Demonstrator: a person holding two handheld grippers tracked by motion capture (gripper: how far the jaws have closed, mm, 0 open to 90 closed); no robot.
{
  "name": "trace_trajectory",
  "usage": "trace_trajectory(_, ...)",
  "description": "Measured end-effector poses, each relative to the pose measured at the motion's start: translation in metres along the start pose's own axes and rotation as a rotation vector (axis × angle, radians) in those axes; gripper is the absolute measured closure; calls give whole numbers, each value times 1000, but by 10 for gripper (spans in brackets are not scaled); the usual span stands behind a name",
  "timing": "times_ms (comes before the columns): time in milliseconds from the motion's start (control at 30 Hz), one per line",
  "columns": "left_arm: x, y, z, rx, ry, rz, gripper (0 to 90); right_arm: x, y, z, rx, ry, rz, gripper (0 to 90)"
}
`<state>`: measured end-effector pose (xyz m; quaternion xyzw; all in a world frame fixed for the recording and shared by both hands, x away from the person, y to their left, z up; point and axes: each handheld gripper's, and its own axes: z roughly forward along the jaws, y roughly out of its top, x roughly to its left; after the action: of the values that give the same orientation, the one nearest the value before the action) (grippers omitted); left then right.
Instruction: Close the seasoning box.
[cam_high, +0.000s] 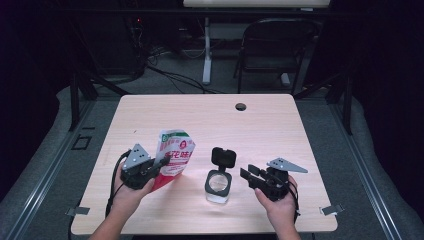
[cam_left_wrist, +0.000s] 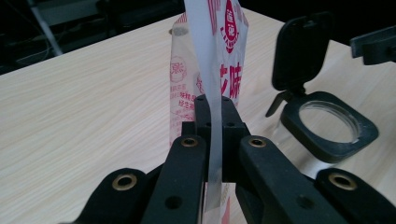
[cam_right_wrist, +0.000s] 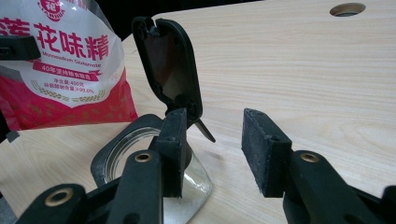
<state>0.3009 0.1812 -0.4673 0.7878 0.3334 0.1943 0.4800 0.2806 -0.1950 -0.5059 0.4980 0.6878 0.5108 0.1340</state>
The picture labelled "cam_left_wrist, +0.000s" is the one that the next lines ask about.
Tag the pink printed clear plastic bag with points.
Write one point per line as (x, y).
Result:
(230, 46)

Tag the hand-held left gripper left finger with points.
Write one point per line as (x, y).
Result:
(186, 174)

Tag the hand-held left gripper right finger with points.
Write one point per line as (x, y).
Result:
(236, 149)

